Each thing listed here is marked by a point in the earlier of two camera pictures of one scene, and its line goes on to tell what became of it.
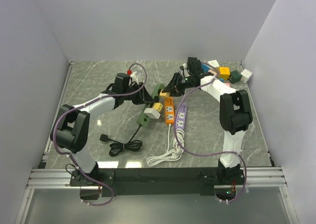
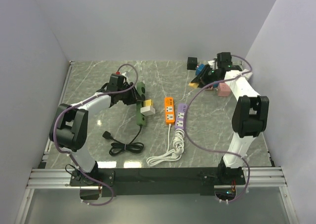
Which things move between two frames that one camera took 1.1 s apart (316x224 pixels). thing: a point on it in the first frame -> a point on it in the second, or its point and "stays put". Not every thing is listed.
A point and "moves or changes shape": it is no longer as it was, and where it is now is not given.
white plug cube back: [214, 63] stays put
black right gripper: [175, 87] -> [202, 77]
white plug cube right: [246, 75] stays put
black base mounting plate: [156, 182] stays put
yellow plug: [164, 94] moves or changes shape
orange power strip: [169, 109] stays put
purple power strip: [180, 118] stays put
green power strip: [144, 120] moves or changes shape
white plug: [151, 113] moves or changes shape
